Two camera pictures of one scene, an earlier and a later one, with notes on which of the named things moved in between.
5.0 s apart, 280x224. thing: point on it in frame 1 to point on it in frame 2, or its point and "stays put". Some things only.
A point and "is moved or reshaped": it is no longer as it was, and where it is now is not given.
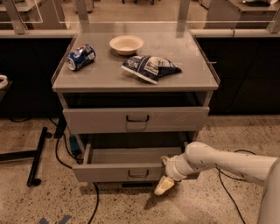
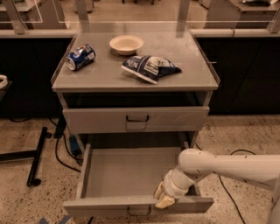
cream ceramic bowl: (126, 45) stays put
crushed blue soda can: (80, 57) stays put
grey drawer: (122, 164) is moved or reshaped
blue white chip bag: (150, 67) stays put
